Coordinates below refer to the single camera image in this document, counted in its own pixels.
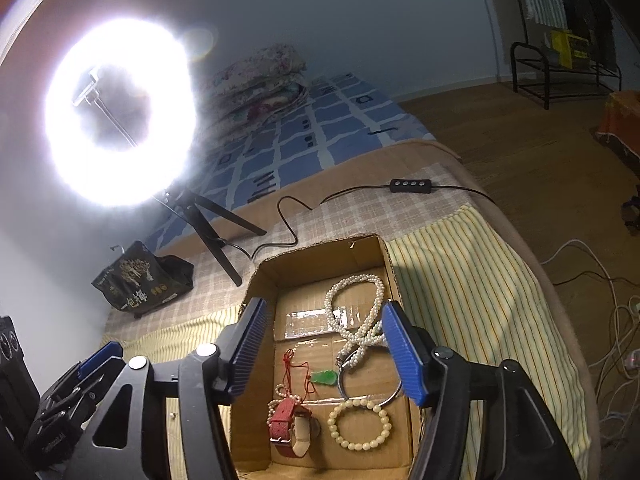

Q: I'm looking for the yellow box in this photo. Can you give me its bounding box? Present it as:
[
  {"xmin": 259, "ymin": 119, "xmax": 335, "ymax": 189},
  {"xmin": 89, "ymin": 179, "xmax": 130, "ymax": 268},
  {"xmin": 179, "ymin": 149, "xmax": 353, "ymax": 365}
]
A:
[{"xmin": 550, "ymin": 29, "xmax": 591, "ymax": 68}]

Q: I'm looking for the folded floral quilt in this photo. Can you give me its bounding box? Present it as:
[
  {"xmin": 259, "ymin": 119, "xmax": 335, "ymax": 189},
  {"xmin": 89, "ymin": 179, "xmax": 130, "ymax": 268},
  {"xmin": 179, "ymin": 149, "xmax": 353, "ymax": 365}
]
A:
[{"xmin": 200, "ymin": 44, "xmax": 309, "ymax": 126}]

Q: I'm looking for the white cable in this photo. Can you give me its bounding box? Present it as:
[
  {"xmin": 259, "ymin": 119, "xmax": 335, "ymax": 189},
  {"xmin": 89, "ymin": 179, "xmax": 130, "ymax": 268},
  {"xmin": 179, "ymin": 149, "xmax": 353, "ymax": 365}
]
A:
[{"xmin": 542, "ymin": 239, "xmax": 640, "ymax": 461}]

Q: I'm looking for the white twisted pearl necklace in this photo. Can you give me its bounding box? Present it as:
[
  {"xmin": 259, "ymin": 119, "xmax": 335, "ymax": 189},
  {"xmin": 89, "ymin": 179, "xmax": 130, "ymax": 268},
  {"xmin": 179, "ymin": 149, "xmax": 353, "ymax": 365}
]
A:
[{"xmin": 324, "ymin": 274, "xmax": 387, "ymax": 372}]

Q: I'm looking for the black clothes rack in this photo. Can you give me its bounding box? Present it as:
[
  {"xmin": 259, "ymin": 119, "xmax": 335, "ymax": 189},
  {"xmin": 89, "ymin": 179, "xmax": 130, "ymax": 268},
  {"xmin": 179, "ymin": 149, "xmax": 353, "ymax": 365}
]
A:
[{"xmin": 502, "ymin": 0, "xmax": 623, "ymax": 111}]

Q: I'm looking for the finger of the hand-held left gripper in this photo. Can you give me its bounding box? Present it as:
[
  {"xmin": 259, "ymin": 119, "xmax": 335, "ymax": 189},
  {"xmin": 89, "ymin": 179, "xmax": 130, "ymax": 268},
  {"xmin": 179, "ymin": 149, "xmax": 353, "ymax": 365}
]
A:
[
  {"xmin": 37, "ymin": 341, "xmax": 124, "ymax": 411},
  {"xmin": 22, "ymin": 385, "xmax": 101, "ymax": 468}
]

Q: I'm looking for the phone holder clamp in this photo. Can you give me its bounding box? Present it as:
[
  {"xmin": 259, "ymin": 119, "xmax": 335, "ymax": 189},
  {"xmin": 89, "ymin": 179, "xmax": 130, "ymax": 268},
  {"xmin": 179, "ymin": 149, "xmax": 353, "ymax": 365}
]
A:
[{"xmin": 72, "ymin": 67, "xmax": 138, "ymax": 148}]

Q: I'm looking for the green pendant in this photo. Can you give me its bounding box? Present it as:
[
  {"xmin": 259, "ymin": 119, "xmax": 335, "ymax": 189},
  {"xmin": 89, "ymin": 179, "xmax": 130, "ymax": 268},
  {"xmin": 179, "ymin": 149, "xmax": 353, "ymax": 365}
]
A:
[{"xmin": 281, "ymin": 349, "xmax": 339, "ymax": 403}]

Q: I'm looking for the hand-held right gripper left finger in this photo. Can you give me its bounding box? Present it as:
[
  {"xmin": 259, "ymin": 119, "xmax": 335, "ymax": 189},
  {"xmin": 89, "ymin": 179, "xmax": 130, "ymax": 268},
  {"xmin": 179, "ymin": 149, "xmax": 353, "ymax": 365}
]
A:
[{"xmin": 82, "ymin": 296, "xmax": 273, "ymax": 480}]

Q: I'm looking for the black tripod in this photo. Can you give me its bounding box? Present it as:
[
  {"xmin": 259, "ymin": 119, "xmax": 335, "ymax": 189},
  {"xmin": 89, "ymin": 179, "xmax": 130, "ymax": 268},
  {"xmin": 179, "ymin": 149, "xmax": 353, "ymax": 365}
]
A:
[{"xmin": 152, "ymin": 189, "xmax": 268, "ymax": 287}]

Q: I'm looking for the red strap wristwatch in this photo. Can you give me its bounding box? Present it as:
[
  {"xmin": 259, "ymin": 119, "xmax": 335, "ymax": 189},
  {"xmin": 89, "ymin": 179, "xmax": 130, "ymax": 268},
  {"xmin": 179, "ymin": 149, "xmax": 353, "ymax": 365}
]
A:
[{"xmin": 267, "ymin": 397, "xmax": 323, "ymax": 457}]

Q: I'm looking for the blue patterned sheet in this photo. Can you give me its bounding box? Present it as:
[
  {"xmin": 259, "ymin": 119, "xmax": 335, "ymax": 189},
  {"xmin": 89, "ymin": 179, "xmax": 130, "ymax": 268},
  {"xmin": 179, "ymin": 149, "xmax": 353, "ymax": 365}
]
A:
[{"xmin": 142, "ymin": 72, "xmax": 436, "ymax": 256}]

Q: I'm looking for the black hanging garment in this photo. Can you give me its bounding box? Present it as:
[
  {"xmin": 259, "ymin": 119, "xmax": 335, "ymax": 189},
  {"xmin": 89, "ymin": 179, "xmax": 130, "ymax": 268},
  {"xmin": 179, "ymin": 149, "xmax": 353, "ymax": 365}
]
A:
[{"xmin": 585, "ymin": 0, "xmax": 617, "ymax": 68}]

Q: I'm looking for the black printed bag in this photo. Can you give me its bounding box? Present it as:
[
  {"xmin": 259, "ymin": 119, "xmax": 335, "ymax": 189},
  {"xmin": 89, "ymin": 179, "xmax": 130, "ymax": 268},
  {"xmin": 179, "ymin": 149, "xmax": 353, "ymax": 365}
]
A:
[{"xmin": 91, "ymin": 241, "xmax": 195, "ymax": 318}]

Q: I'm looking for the black cable with inline controller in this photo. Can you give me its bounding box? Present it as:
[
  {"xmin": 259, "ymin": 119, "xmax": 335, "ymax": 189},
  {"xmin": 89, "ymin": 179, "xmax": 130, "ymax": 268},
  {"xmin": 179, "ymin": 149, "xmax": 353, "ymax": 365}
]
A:
[{"xmin": 215, "ymin": 177, "xmax": 496, "ymax": 261}]

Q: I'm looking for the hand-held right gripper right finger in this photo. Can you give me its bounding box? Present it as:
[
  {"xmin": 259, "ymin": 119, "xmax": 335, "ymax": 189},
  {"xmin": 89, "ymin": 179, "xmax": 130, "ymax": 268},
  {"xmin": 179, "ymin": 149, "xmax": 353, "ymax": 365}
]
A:
[{"xmin": 381, "ymin": 300, "xmax": 583, "ymax": 480}]

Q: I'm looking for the bright ring light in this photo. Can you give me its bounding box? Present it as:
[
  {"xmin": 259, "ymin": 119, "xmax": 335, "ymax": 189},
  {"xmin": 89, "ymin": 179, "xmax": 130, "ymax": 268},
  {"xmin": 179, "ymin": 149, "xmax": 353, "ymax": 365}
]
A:
[{"xmin": 44, "ymin": 17, "xmax": 198, "ymax": 208}]

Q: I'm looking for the cardboard box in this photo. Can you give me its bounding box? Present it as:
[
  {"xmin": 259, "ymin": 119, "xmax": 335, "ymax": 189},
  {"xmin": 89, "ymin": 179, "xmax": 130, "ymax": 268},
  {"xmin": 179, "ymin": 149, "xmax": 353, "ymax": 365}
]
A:
[{"xmin": 230, "ymin": 233, "xmax": 426, "ymax": 480}]

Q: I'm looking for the cream bead bracelet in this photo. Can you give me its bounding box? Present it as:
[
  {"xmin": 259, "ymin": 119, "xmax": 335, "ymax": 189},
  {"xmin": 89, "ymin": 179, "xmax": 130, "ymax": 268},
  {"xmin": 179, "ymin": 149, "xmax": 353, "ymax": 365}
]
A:
[{"xmin": 327, "ymin": 399, "xmax": 392, "ymax": 452}]

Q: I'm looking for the beige checked sheet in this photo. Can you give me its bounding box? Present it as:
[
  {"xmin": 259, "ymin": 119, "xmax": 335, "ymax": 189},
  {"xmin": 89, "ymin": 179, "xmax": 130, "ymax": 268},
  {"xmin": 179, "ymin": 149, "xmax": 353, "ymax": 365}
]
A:
[{"xmin": 102, "ymin": 147, "xmax": 496, "ymax": 341}]

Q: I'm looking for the tan mattress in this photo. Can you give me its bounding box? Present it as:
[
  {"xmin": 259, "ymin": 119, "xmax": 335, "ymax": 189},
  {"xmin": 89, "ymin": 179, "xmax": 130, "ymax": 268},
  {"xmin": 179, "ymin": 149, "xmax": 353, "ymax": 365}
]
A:
[{"xmin": 395, "ymin": 139, "xmax": 603, "ymax": 480}]

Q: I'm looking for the small pearl bead string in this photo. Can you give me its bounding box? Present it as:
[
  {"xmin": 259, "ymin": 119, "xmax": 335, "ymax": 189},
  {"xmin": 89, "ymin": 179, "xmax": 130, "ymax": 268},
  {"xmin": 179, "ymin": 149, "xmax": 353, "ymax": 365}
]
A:
[{"xmin": 274, "ymin": 382, "xmax": 306, "ymax": 406}]

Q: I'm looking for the black gadget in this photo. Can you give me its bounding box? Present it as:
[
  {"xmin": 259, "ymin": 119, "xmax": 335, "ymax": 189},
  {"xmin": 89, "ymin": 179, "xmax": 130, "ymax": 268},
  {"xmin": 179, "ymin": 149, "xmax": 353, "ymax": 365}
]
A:
[{"xmin": 621, "ymin": 199, "xmax": 640, "ymax": 235}]

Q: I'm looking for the orange patterned cloth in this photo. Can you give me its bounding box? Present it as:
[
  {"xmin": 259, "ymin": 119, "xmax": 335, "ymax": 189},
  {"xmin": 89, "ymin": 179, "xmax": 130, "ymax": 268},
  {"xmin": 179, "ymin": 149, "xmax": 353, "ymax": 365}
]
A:
[{"xmin": 595, "ymin": 90, "xmax": 640, "ymax": 181}]

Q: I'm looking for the thin dark bangle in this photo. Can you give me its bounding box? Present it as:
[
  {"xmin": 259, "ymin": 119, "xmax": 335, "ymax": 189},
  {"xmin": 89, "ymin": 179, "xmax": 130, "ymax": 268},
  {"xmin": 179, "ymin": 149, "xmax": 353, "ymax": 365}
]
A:
[{"xmin": 337, "ymin": 357, "xmax": 405, "ymax": 407}]

